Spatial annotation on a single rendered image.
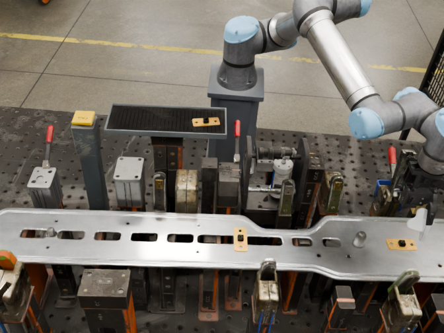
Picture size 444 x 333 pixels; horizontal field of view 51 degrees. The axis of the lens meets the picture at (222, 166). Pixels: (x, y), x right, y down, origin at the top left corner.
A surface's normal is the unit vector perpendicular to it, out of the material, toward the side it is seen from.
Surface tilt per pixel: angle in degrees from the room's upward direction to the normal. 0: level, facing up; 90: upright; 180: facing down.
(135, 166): 0
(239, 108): 90
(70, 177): 0
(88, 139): 90
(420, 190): 1
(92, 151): 90
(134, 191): 90
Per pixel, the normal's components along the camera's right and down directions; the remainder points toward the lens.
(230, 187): 0.00, 0.68
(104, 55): 0.06, -0.73
